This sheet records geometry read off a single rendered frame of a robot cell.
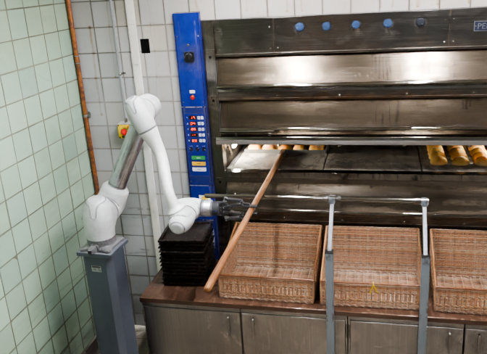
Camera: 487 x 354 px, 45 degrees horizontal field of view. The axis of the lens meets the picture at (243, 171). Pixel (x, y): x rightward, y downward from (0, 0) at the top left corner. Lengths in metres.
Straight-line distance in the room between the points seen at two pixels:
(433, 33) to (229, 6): 1.13
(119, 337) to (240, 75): 1.64
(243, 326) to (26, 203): 1.39
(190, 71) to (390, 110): 1.19
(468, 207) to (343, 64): 1.09
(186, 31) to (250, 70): 0.43
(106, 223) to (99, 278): 0.32
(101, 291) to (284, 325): 1.03
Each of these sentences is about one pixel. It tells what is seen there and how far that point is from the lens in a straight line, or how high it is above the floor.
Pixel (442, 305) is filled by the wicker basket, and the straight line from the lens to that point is 3.35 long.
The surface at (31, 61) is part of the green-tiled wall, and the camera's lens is 3.44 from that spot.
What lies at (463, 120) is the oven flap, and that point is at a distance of 3.46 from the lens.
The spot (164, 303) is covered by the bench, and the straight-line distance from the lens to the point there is 3.55.
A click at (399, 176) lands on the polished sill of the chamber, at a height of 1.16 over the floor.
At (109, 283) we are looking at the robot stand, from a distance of 3.28.
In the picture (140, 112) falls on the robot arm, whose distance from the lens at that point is 2.97.
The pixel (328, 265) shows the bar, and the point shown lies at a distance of 3.12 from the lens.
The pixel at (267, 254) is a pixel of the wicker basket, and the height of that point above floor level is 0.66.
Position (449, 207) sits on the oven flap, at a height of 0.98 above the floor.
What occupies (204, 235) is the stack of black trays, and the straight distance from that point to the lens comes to 3.51.
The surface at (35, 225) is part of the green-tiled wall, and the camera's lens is 3.45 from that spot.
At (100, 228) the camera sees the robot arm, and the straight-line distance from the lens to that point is 3.17.
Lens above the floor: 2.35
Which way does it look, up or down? 19 degrees down
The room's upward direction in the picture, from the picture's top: 4 degrees counter-clockwise
